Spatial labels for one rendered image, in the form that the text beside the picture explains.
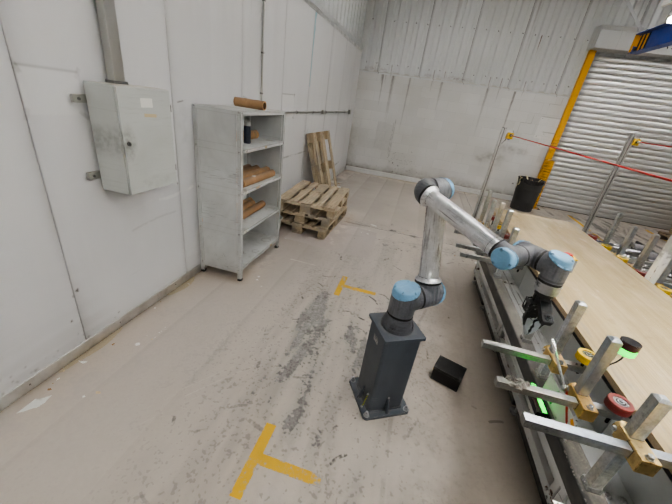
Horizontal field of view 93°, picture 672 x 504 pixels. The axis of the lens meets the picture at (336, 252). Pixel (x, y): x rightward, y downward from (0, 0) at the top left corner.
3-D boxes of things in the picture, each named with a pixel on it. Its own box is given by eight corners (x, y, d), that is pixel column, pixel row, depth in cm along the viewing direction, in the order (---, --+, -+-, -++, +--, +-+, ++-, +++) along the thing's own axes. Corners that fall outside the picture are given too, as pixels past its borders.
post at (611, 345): (553, 431, 129) (613, 339, 108) (550, 423, 132) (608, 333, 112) (562, 434, 129) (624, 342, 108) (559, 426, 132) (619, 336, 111)
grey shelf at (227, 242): (201, 270, 323) (190, 103, 256) (245, 239, 402) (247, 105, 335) (240, 281, 315) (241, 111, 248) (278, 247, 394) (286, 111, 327)
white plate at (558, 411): (563, 442, 120) (575, 424, 116) (540, 388, 143) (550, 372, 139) (565, 442, 120) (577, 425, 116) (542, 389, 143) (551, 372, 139)
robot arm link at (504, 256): (408, 173, 162) (518, 255, 118) (426, 173, 168) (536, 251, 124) (400, 193, 169) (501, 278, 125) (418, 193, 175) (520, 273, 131)
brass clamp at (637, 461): (630, 471, 89) (640, 460, 87) (606, 428, 101) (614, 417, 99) (655, 478, 88) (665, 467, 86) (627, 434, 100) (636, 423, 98)
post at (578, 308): (533, 385, 152) (579, 303, 131) (530, 380, 155) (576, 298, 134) (541, 388, 151) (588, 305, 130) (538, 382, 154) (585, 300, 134)
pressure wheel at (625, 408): (599, 428, 116) (615, 406, 111) (589, 409, 123) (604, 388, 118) (623, 435, 115) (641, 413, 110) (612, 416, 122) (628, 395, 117)
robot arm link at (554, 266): (555, 247, 129) (582, 258, 121) (543, 273, 134) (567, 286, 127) (543, 249, 124) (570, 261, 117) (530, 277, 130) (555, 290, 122)
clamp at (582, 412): (577, 418, 116) (584, 409, 113) (563, 389, 128) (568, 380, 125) (594, 423, 115) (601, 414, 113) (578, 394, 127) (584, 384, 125)
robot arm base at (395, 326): (388, 337, 176) (392, 323, 172) (376, 315, 193) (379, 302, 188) (418, 334, 182) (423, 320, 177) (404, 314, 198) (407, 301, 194)
